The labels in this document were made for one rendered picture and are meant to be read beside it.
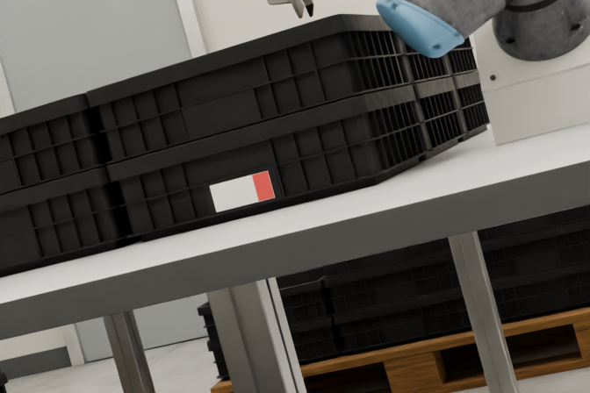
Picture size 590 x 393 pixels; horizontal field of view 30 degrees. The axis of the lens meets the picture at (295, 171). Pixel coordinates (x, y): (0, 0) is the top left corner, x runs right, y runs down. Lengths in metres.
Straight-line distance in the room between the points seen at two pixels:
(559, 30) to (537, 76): 0.07
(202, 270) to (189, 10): 3.90
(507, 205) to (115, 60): 4.20
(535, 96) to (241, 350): 0.65
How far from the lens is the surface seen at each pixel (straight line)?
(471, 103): 2.14
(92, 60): 5.20
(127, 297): 1.17
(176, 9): 5.03
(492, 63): 1.65
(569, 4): 1.61
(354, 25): 1.50
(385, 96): 1.55
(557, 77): 1.62
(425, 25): 1.46
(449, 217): 1.05
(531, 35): 1.61
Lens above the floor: 0.79
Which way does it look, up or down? 2 degrees down
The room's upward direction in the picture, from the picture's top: 15 degrees counter-clockwise
